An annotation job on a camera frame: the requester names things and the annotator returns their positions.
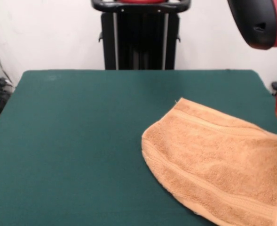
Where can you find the orange terry towel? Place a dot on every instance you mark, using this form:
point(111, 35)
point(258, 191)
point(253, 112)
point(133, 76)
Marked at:
point(223, 164)

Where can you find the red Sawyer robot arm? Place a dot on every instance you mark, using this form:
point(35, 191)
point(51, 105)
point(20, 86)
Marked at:
point(258, 21)

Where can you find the dark green table cloth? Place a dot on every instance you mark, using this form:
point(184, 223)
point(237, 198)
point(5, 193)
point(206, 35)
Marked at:
point(70, 153)

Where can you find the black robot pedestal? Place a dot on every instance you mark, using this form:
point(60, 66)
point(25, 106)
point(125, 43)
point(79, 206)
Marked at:
point(140, 42)

